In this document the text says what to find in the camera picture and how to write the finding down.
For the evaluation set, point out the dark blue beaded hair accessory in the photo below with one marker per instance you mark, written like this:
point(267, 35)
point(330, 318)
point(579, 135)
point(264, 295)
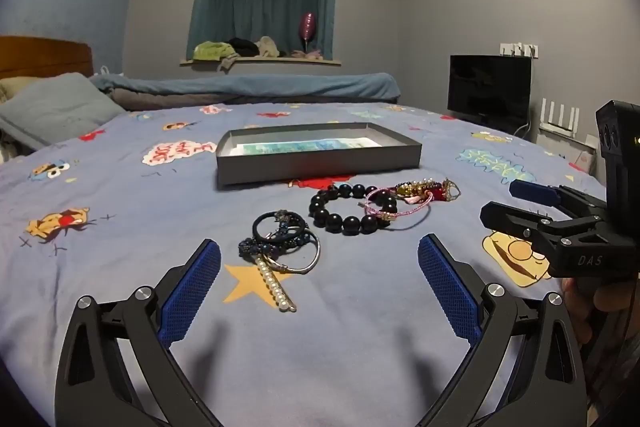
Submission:
point(250, 247)

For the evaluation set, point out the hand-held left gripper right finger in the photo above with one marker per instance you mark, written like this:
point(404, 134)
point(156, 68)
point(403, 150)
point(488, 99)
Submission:
point(447, 292)

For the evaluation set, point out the beige cloth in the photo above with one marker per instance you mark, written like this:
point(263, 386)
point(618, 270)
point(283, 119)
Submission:
point(267, 47)

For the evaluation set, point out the red bead ornament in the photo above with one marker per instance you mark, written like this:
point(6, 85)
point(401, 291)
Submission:
point(438, 194)

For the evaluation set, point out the blue cartoon printed bed sheet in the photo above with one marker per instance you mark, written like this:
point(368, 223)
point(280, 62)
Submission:
point(350, 357)

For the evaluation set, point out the black monitor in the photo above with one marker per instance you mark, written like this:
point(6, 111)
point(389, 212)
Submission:
point(487, 89)

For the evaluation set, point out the wooden headboard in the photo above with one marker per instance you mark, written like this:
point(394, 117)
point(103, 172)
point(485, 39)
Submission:
point(40, 57)

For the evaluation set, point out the green cloth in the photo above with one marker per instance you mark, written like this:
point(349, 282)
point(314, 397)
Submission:
point(212, 51)

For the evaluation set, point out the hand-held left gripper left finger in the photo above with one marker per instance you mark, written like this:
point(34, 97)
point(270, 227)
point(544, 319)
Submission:
point(192, 292)

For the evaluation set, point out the silver bangle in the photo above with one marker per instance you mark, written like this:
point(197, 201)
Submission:
point(316, 257)

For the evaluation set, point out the grey cloth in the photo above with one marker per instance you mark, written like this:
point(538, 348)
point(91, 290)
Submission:
point(227, 63)

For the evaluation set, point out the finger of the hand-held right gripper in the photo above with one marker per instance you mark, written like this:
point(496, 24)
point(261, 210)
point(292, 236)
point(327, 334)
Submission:
point(532, 193)
point(500, 217)

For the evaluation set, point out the grey blue pillow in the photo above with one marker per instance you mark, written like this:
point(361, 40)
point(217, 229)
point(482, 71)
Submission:
point(55, 107)

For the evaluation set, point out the grey cardboard box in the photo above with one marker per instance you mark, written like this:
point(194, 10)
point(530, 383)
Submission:
point(300, 167)

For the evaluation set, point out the beige pillow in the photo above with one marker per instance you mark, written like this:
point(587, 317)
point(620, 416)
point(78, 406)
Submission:
point(12, 87)

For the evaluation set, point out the window sill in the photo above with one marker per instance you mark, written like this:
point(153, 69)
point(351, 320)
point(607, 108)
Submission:
point(280, 62)

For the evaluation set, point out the pink balloon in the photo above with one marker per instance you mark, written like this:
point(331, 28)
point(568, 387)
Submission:
point(307, 26)

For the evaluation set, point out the white wall sockets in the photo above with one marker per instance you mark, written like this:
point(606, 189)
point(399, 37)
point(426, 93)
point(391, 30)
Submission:
point(520, 50)

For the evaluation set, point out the person's right hand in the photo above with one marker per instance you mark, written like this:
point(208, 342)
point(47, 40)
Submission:
point(575, 302)

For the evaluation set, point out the blue blanket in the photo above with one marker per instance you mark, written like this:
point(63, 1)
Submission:
point(250, 84)

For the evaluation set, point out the white router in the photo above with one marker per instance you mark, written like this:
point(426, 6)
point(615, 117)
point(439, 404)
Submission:
point(560, 127)

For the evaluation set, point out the pink cloth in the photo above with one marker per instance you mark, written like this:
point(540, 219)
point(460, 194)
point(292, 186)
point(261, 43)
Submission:
point(310, 54)

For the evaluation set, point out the black cloth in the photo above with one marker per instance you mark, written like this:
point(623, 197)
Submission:
point(242, 46)

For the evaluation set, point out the printed paper sheet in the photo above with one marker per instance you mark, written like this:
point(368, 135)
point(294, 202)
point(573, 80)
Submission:
point(300, 146)

